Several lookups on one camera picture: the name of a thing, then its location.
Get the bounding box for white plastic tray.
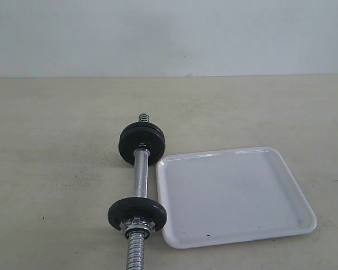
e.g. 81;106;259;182
156;147;317;249

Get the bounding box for black weight plate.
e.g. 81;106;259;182
121;121;163;135

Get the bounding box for chrome dumbbell bar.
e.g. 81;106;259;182
123;112;153;270

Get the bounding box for black weight plate end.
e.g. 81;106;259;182
118;128;166;165
108;197;167;231

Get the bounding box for chrome spin-lock collar nut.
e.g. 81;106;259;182
119;217;155;236

